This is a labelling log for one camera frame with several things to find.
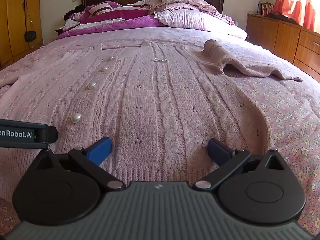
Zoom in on wooden wardrobe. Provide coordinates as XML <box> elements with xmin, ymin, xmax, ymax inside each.
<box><xmin>0</xmin><ymin>0</ymin><xmax>44</xmax><ymax>68</ymax></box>

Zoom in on dark cloth on dresser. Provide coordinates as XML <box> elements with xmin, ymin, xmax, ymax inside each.
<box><xmin>265</xmin><ymin>12</ymin><xmax>299</xmax><ymax>25</ymax></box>

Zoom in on wooden dresser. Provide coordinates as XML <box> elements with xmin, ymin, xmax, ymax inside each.
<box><xmin>246</xmin><ymin>14</ymin><xmax>320</xmax><ymax>83</ymax></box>

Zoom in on pink knitted cardigan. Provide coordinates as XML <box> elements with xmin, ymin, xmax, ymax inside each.
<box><xmin>0</xmin><ymin>39</ymin><xmax>303</xmax><ymax>182</ymax></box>

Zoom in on white maroon striped pillow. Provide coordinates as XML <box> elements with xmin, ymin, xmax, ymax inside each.
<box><xmin>89</xmin><ymin>2</ymin><xmax>113</xmax><ymax>17</ymax></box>

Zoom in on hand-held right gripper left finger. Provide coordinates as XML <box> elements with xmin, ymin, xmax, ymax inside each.
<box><xmin>33</xmin><ymin>137</ymin><xmax>126</xmax><ymax>190</ymax></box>

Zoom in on small black handbag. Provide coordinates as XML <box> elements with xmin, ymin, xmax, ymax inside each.
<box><xmin>24</xmin><ymin>12</ymin><xmax>37</xmax><ymax>42</ymax></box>

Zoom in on pink checked pillow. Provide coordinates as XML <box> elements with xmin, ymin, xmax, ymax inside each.
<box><xmin>154</xmin><ymin>10</ymin><xmax>248</xmax><ymax>39</ymax></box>

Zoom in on black clothes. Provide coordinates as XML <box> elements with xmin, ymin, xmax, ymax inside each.
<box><xmin>64</xmin><ymin>4</ymin><xmax>87</xmax><ymax>22</ymax></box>

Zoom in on row of books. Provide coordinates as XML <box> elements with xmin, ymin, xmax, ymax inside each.
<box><xmin>258</xmin><ymin>1</ymin><xmax>275</xmax><ymax>15</ymax></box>

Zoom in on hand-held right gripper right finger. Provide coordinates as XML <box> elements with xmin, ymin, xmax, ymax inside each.
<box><xmin>192</xmin><ymin>138</ymin><xmax>288</xmax><ymax>190</ymax></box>

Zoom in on magenta and white quilt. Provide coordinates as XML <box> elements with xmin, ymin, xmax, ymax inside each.
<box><xmin>56</xmin><ymin>1</ymin><xmax>167</xmax><ymax>40</ymax></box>

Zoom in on pink ruffled duvet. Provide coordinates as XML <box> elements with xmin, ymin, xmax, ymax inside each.
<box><xmin>127</xmin><ymin>0</ymin><xmax>235</xmax><ymax>25</ymax></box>

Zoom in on pink floral bed sheet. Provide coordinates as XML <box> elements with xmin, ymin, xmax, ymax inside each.
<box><xmin>0</xmin><ymin>26</ymin><xmax>320</xmax><ymax>240</ymax></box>

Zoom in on red orange curtain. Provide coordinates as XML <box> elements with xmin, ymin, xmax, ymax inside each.
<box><xmin>271</xmin><ymin>0</ymin><xmax>320</xmax><ymax>34</ymax></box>

